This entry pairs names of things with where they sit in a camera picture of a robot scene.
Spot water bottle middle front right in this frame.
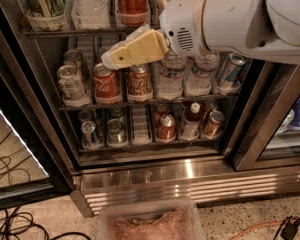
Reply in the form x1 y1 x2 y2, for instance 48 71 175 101
184 51 220 96

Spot wire shelf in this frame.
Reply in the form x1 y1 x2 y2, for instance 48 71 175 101
59 94 238 112
79 136 221 152
22 25 161 39

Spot silver can middle shelf front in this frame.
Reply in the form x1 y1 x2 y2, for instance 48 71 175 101
57 64 90 107

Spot orange can middle front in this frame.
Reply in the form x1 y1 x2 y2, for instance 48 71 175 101
127 64 153 102

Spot silver can middle shelf back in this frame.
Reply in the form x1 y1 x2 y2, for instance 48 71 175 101
64 49 87 75

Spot red can bottom shelf front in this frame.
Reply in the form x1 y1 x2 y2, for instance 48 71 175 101
157 114 176 141

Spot red coke can middle front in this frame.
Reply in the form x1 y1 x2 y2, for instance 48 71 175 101
92 63 120 104

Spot middle wire shelf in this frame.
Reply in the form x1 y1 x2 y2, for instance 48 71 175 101
59 94 238 112

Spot blue can bottom shelf front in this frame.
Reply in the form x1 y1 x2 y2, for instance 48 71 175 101
81 120 101 147

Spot copper can bottom shelf front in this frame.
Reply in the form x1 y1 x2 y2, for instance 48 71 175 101
202 111 224 138

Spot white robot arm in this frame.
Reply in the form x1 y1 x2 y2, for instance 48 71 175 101
102 0 300 70

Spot open glass fridge door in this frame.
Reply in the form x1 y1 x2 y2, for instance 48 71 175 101
0 29 72 210

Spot top wire shelf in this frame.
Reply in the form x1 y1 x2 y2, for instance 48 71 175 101
22 25 161 39

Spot black floor cables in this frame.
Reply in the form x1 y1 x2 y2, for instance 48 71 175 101
0 206 92 240

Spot red coke can middle back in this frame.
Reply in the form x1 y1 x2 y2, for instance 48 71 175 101
96 47 109 63

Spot black power plug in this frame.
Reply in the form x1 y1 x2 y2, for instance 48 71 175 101
281 216 300 240

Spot bottom wire shelf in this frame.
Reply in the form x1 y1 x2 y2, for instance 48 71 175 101
79 136 221 152

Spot stainless fridge base grille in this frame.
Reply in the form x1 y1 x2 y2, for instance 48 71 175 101
70 158 300 217

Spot clear plastic bin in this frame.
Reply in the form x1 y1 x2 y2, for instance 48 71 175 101
97 197 204 240

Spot orange extension cable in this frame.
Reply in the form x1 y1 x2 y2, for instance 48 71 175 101
229 209 300 240

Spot blue silver can middle front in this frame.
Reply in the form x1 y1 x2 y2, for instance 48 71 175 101
218 53 246 90

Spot water bottle middle front left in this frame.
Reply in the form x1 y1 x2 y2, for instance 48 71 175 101
157 50 187 100

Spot brown bottle white cap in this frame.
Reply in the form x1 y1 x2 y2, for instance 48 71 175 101
180 102 201 140

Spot right glass fridge door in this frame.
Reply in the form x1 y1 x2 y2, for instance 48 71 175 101
233 65 300 171

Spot silver can shelf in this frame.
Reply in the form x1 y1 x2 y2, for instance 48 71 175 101
64 49 87 75
57 64 90 107

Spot clear water bottle top shelf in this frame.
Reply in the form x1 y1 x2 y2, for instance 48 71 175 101
71 0 110 30

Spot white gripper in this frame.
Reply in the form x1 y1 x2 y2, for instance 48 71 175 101
101 0 208 70

